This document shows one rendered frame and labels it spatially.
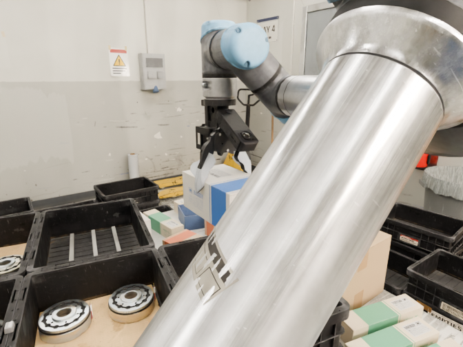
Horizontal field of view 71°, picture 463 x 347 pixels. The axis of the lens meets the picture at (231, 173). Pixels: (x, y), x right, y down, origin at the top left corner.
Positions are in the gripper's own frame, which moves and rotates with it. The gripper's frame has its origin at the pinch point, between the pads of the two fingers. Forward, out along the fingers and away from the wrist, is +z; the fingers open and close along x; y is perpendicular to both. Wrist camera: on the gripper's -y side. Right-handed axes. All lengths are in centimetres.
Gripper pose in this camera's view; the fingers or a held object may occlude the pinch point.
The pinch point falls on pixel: (226, 188)
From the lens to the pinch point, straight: 75.0
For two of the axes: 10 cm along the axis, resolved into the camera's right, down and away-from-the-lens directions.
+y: -5.8, -2.2, 7.9
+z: 0.0, 9.6, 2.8
